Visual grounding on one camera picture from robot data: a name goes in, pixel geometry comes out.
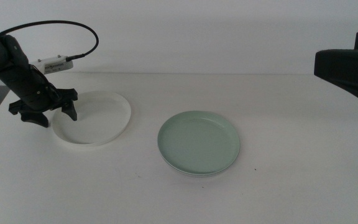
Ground white shallow bowl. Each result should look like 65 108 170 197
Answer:
52 90 132 147

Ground pale green shallow bowl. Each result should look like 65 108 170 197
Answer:
157 110 241 175

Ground grey shallow bowl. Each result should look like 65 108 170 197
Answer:
162 157 237 179

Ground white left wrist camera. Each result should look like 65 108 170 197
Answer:
29 55 74 75

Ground black left camera cable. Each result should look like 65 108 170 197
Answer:
0 19 100 62

